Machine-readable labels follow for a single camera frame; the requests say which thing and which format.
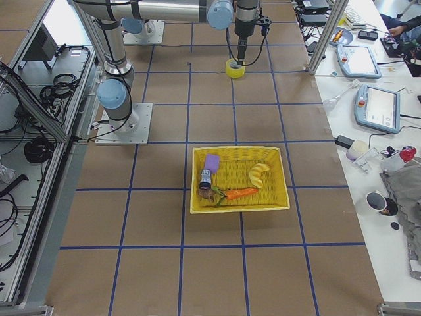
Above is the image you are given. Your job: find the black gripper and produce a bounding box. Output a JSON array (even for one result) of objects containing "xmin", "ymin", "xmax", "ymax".
[{"xmin": 234, "ymin": 18, "xmax": 256, "ymax": 65}]

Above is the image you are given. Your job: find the yellow tape roll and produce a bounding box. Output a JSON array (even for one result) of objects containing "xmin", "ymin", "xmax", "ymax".
[{"xmin": 225, "ymin": 59, "xmax": 245, "ymax": 79}]

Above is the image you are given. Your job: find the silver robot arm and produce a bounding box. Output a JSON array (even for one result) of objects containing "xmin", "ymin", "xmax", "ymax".
[
  {"xmin": 73, "ymin": 1, "xmax": 266, "ymax": 139},
  {"xmin": 121, "ymin": 18, "xmax": 155, "ymax": 37}
]

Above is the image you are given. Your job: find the brass cylinder tool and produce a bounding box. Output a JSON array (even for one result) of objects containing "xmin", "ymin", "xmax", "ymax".
[{"xmin": 332, "ymin": 30, "xmax": 343, "ymax": 43}]

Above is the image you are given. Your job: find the blue plate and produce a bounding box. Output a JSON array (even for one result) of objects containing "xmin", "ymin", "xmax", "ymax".
[{"xmin": 329, "ymin": 27, "xmax": 354, "ymax": 46}]

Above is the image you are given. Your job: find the far teach pendant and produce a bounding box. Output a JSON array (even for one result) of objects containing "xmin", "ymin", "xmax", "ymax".
[{"xmin": 336, "ymin": 44, "xmax": 382, "ymax": 79}]

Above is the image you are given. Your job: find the teach pendant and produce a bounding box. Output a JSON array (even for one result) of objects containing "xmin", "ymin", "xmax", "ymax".
[
  {"xmin": 354, "ymin": 84, "xmax": 401, "ymax": 134},
  {"xmin": 336, "ymin": 44, "xmax": 382, "ymax": 79}
]

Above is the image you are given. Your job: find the purple sponge block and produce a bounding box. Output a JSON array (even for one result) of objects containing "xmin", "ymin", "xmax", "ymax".
[{"xmin": 203, "ymin": 153, "xmax": 220, "ymax": 174}]

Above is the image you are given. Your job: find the yellow toy banana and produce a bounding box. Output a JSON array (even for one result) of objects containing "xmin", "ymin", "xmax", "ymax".
[{"xmin": 249, "ymin": 163, "xmax": 270, "ymax": 188}]

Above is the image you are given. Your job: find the black power adapter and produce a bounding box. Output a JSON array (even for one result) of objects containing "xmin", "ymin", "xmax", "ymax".
[{"xmin": 334, "ymin": 135, "xmax": 354, "ymax": 149}]

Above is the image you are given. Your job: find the yellow woven basket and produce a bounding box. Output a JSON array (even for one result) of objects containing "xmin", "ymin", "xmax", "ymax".
[{"xmin": 190, "ymin": 146, "xmax": 290, "ymax": 214}]

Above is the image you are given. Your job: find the small labelled bottle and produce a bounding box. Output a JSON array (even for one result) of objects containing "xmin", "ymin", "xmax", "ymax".
[{"xmin": 199, "ymin": 169, "xmax": 212, "ymax": 190}]

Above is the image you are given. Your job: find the near teach pendant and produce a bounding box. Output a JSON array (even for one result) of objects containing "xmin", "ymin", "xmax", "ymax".
[{"xmin": 354, "ymin": 84, "xmax": 401, "ymax": 134}]

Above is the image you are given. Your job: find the orange toy carrot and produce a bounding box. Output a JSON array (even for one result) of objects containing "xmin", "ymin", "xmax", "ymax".
[{"xmin": 212, "ymin": 187, "xmax": 259, "ymax": 206}]

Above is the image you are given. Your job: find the brown toy root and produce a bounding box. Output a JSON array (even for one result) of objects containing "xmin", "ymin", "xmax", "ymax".
[{"xmin": 199, "ymin": 188, "xmax": 216, "ymax": 202}]

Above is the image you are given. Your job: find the lavender white cup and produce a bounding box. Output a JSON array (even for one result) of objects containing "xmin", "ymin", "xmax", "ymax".
[{"xmin": 346, "ymin": 140, "xmax": 368, "ymax": 161}]

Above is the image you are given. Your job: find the red round object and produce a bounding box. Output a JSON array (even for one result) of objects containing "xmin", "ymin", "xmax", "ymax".
[{"xmin": 399, "ymin": 146, "xmax": 417, "ymax": 163}]

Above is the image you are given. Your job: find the white mug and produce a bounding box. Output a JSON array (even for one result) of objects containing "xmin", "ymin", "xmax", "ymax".
[{"xmin": 364, "ymin": 191, "xmax": 387, "ymax": 213}]

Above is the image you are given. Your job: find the grey cloth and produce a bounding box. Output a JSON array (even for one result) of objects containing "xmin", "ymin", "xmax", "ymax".
[{"xmin": 380, "ymin": 165, "xmax": 420, "ymax": 280}]

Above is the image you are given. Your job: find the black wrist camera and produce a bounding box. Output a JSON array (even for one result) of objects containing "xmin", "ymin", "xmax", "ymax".
[{"xmin": 256, "ymin": 15, "xmax": 272, "ymax": 37}]

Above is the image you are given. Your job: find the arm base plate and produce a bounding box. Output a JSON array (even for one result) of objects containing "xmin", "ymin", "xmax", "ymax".
[
  {"xmin": 94, "ymin": 103, "xmax": 153, "ymax": 145},
  {"xmin": 122, "ymin": 19, "xmax": 165, "ymax": 45}
]

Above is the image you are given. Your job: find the aluminium frame post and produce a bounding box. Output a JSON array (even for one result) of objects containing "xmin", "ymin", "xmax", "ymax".
[{"xmin": 307, "ymin": 0, "xmax": 349, "ymax": 75}]

